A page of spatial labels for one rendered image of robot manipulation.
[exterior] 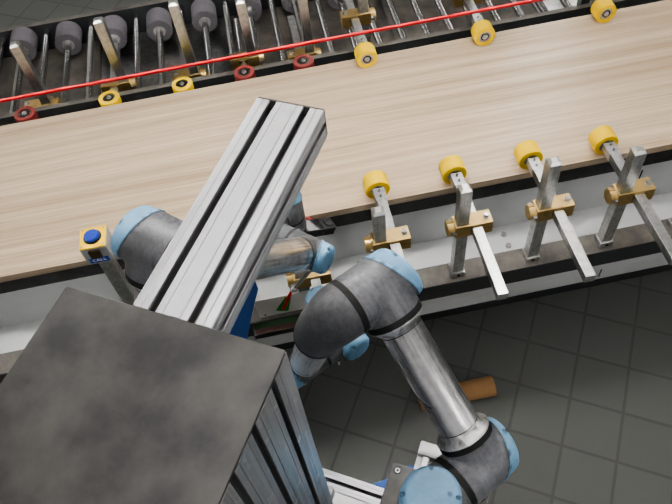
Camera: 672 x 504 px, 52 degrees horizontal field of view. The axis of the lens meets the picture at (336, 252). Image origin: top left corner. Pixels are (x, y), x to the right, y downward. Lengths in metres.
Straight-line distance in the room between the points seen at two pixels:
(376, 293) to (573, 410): 1.74
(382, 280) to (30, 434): 0.74
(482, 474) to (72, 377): 0.92
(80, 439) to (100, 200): 1.82
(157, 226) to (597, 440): 2.03
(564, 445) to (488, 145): 1.18
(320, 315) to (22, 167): 1.66
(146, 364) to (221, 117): 1.95
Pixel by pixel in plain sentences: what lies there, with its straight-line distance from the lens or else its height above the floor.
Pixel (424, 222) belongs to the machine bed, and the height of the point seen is 0.73.
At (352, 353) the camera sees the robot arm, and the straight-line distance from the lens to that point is 1.64.
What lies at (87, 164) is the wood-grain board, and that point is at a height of 0.90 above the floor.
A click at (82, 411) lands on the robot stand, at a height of 2.03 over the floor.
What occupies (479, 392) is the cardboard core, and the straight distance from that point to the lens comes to 2.78.
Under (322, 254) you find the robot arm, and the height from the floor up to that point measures 1.34.
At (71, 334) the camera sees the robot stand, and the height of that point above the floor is 2.03.
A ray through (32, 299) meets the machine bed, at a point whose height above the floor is 0.74.
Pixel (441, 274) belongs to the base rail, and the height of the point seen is 0.70.
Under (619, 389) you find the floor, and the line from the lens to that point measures 2.97.
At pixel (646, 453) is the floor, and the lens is 2.90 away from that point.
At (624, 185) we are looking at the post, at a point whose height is 1.01.
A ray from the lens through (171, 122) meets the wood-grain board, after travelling 2.61.
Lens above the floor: 2.60
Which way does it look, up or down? 54 degrees down
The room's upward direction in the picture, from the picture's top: 8 degrees counter-clockwise
